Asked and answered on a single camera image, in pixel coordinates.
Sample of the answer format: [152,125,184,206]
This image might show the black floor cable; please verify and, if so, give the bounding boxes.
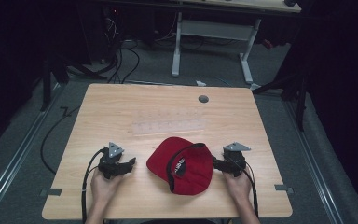
[39,105,82,175]

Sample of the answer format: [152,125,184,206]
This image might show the small red object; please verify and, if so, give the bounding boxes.
[261,38,275,51]

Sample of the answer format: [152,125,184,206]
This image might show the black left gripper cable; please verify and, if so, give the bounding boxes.
[80,147,107,224]

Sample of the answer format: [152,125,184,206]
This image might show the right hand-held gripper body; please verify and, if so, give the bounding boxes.
[222,141,252,178]

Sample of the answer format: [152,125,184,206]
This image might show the red baseball cap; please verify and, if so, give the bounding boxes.
[145,136,214,196]

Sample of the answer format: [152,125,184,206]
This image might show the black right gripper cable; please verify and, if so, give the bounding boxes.
[238,163,259,218]

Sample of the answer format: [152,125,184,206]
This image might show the person's left hand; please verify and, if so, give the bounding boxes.
[89,168,125,207]

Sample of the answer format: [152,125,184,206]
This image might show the bundle of black cables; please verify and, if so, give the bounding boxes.
[103,13,142,85]

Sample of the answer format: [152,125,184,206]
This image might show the grey tape strip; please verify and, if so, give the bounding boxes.
[39,188,63,198]
[273,184,295,195]

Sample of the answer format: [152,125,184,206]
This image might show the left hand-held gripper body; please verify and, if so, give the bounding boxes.
[97,141,129,180]

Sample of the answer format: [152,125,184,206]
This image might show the white-framed desk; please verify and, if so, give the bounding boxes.
[171,0,302,91]

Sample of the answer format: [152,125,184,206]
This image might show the person's right hand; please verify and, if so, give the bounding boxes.
[222,169,254,205]

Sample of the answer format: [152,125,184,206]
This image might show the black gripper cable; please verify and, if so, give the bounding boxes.
[80,147,107,224]
[238,163,259,218]

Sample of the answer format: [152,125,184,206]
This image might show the black tripod stand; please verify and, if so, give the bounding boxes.
[39,54,108,112]
[251,69,310,133]

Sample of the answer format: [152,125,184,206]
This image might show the metal floor rail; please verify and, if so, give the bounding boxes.
[0,82,64,220]
[282,98,345,224]

